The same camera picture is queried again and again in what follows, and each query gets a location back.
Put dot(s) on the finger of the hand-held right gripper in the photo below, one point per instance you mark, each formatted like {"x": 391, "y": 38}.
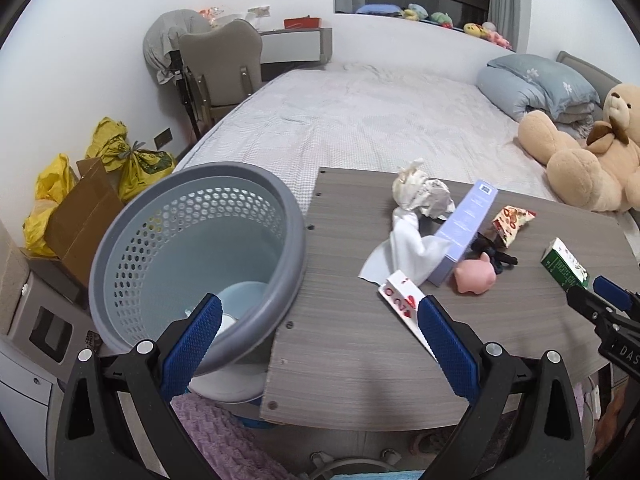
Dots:
{"x": 587, "y": 305}
{"x": 612, "y": 291}

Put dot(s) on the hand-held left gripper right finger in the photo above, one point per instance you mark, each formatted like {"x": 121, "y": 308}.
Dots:
{"x": 445, "y": 345}

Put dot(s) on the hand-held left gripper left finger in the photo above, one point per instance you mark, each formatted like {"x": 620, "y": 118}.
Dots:
{"x": 192, "y": 345}

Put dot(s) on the green and white carton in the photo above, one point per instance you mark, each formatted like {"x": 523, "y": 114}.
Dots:
{"x": 565, "y": 262}

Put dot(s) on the playing card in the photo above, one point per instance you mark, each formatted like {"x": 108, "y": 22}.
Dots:
{"x": 400, "y": 292}

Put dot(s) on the pink pig toy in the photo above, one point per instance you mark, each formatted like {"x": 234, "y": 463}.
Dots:
{"x": 472, "y": 275}

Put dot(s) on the white knotted cloth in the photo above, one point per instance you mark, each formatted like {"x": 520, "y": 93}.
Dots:
{"x": 407, "y": 247}

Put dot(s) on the red patterned snack packet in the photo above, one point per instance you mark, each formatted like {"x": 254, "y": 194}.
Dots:
{"x": 510, "y": 225}

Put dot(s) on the lavender long box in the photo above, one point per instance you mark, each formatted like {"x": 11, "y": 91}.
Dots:
{"x": 465, "y": 230}

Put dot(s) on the paper ball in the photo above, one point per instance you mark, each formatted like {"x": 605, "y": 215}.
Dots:
{"x": 422, "y": 192}

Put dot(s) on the grey perforated plastic basket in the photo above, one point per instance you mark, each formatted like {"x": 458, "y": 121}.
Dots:
{"x": 150, "y": 195}

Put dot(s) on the white round plastic base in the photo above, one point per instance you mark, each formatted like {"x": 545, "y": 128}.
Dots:
{"x": 225, "y": 385}

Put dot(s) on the purple fuzzy blanket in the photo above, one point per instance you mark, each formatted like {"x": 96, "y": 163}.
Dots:
{"x": 215, "y": 435}

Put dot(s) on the tan teddy bear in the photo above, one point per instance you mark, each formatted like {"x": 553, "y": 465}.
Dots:
{"x": 580, "y": 165}

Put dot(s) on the grey box with black window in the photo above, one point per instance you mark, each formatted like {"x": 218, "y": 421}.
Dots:
{"x": 35, "y": 310}

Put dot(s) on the brown cardboard box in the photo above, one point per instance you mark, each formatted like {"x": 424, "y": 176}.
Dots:
{"x": 80, "y": 220}

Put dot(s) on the white cabinet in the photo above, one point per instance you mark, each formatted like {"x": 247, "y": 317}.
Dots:
{"x": 25, "y": 410}

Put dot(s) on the yellow bag with green print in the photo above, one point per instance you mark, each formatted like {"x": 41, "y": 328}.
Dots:
{"x": 147, "y": 170}

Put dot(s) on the yellow plastic bag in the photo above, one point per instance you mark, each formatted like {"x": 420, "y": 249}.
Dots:
{"x": 47, "y": 195}
{"x": 107, "y": 137}

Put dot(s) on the grey headboard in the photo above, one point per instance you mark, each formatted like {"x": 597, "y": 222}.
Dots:
{"x": 595, "y": 67}

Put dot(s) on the blue-grey flowered duvet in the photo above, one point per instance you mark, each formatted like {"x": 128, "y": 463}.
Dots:
{"x": 530, "y": 82}

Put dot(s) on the black folding stand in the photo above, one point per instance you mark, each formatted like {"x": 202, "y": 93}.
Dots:
{"x": 186, "y": 100}

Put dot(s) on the bed with white checked sheet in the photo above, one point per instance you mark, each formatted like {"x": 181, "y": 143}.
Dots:
{"x": 360, "y": 115}

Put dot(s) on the pink plush toy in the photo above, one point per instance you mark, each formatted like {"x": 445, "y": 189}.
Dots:
{"x": 501, "y": 40}

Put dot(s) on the grey upholstered chair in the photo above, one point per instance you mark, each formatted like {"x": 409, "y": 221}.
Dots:
{"x": 220, "y": 60}

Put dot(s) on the grey cloth bundle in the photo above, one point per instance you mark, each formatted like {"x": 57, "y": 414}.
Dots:
{"x": 162, "y": 40}

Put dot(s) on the grey and white desk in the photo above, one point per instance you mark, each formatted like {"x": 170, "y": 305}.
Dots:
{"x": 295, "y": 47}

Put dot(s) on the green plush toy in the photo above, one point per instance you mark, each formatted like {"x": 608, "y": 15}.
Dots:
{"x": 441, "y": 19}

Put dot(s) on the blue and yellow plush toy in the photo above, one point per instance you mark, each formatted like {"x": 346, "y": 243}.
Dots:
{"x": 415, "y": 12}

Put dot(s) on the white items on desk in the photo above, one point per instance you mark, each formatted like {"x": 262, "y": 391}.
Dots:
{"x": 257, "y": 15}

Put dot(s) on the red box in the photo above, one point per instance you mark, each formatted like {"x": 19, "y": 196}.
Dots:
{"x": 301, "y": 22}

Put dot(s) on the blue pillow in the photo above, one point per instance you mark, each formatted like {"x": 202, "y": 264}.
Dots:
{"x": 377, "y": 10}

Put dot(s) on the wall socket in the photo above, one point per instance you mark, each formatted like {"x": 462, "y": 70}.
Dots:
{"x": 162, "y": 139}

